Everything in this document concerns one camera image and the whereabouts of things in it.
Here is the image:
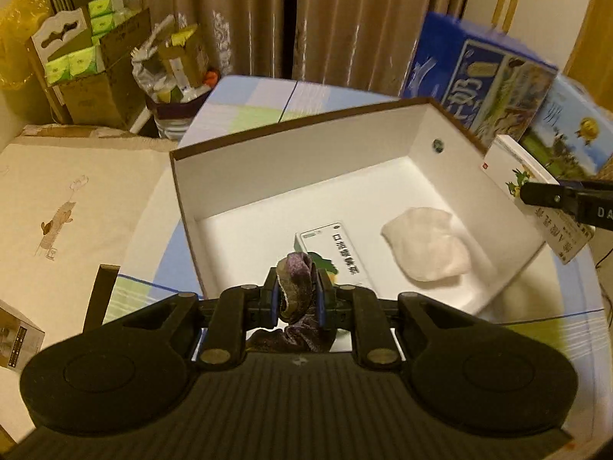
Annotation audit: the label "blue milk carton box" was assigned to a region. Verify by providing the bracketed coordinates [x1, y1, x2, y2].
[402, 13, 558, 146]

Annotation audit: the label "brown cardboard storage box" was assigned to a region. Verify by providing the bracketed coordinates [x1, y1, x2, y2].
[170, 100, 543, 314]

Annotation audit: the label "checkered bed sheet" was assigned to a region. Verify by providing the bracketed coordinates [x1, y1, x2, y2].
[106, 77, 612, 445]

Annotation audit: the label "small photo box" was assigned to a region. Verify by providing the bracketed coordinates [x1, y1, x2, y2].
[0, 301, 45, 373]

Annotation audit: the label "brown curtains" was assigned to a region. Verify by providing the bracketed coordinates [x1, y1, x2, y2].
[141, 0, 467, 95]

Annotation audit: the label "beige embroidered mat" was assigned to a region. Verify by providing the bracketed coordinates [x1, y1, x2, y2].
[0, 123, 181, 442]

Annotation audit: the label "small white medicine box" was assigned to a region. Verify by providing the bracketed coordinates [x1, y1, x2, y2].
[482, 135, 593, 265]

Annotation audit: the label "yellow plastic bag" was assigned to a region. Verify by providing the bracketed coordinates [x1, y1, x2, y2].
[0, 0, 52, 90]

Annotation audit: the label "green white medicine box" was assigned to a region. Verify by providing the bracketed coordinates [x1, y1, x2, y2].
[294, 221, 374, 290]

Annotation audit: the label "cow picture milk box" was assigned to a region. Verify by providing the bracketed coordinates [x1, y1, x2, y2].
[520, 75, 612, 180]

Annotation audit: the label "tangled black cables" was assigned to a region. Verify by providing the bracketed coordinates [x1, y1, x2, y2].
[593, 243, 613, 326]

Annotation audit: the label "dark purple scrunchie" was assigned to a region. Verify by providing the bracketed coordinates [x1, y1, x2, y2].
[246, 252, 337, 353]

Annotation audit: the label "cardboard box with tissue packs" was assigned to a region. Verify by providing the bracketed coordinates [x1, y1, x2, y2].
[26, 0, 152, 130]

